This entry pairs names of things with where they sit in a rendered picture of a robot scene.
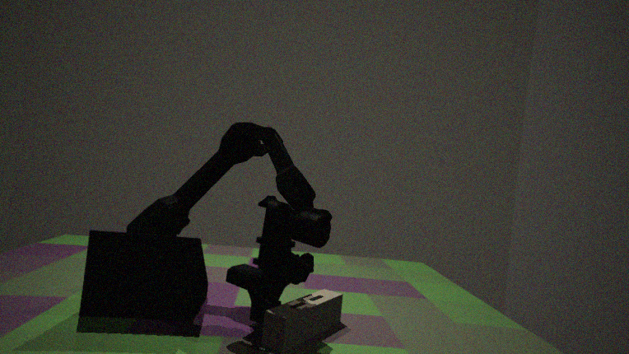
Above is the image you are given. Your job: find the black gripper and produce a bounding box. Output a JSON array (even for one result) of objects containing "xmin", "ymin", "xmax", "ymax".
[{"xmin": 226, "ymin": 233, "xmax": 296, "ymax": 318}]

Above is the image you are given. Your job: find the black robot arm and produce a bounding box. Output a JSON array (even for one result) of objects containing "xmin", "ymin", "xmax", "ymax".
[{"xmin": 127, "ymin": 123, "xmax": 332, "ymax": 285}]

